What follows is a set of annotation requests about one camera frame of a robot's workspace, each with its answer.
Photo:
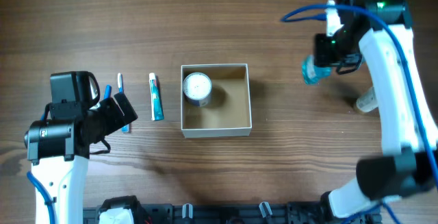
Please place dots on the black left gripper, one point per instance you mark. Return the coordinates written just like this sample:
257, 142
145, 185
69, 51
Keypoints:
111, 113

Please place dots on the white cardboard box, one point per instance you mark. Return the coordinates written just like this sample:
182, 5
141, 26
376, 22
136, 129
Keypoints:
225, 110

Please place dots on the blue mouthwash bottle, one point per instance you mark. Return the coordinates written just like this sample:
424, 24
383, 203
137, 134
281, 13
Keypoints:
311, 73

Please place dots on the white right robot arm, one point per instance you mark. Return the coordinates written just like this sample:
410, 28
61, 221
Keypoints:
378, 33

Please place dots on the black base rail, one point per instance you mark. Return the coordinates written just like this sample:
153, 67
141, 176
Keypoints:
291, 212

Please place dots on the teal toothpaste tube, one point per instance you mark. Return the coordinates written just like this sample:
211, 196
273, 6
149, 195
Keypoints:
156, 104

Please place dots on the white round jar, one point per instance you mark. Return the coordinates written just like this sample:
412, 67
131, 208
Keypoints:
197, 88

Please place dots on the white lotion tube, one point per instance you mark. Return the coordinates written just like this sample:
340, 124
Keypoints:
367, 102

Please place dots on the blue white toothbrush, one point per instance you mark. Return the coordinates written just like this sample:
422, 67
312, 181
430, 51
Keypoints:
126, 128

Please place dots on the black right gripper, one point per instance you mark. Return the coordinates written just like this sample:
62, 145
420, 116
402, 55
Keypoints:
328, 57

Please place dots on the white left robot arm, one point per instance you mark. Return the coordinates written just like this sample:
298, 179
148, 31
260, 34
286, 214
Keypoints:
58, 172

